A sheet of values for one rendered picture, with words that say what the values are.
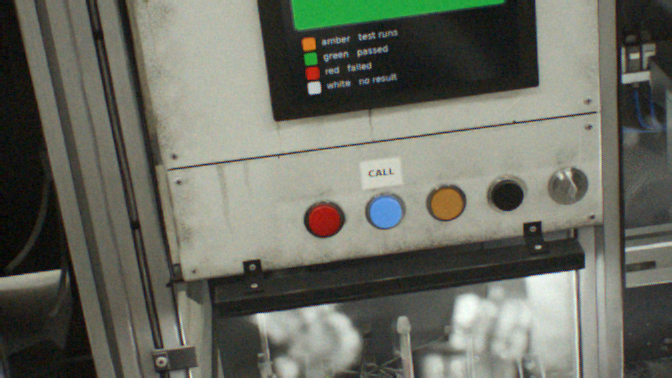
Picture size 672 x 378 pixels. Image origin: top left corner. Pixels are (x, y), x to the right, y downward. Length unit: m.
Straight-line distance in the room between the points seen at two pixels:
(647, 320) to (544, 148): 0.69
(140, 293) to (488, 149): 0.37
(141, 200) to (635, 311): 0.88
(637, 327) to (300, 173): 0.81
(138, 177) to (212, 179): 0.07
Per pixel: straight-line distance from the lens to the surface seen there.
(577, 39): 1.25
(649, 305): 1.93
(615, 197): 1.33
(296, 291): 1.27
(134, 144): 1.25
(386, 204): 1.27
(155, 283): 1.32
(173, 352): 1.35
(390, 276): 1.27
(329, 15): 1.18
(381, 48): 1.19
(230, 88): 1.22
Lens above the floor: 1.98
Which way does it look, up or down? 25 degrees down
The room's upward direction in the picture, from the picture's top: 7 degrees counter-clockwise
